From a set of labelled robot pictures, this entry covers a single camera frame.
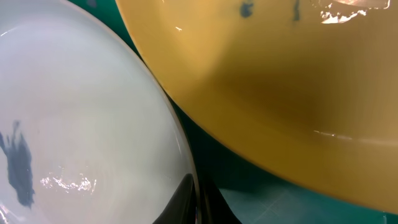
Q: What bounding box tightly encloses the light blue plate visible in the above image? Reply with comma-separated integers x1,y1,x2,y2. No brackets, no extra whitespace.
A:
1,1,197,224

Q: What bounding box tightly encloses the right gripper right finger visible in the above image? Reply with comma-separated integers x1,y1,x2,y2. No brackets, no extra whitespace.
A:
200,177,241,224

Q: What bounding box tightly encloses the yellow-green plate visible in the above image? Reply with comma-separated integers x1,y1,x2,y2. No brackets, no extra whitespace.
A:
115,0,398,215

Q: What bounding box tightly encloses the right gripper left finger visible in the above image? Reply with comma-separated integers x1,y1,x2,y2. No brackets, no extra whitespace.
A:
153,174,197,224

